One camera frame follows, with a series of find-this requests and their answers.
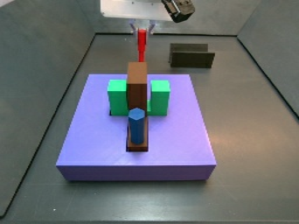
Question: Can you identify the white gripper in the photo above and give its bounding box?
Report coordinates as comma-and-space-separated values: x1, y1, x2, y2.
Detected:
99, 0, 172, 35

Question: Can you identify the red peg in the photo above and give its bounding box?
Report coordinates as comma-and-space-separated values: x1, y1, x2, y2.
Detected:
137, 29, 147, 62

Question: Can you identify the purple base board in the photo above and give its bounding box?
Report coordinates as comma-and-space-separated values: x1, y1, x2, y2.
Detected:
56, 74, 216, 181

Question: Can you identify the brown L-shaped block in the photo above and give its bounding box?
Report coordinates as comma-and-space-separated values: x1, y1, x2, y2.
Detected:
127, 62, 148, 152

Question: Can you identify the green U-shaped block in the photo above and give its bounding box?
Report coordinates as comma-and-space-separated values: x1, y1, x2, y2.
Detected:
107, 80, 171, 116

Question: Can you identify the blue hexagonal peg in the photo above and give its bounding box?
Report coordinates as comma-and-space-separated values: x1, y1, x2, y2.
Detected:
128, 108, 145, 144

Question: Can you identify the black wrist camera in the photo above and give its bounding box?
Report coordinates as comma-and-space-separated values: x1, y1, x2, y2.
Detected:
161, 0, 195, 23

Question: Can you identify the black metal bracket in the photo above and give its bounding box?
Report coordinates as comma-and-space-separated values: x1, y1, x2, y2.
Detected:
169, 43, 215, 68

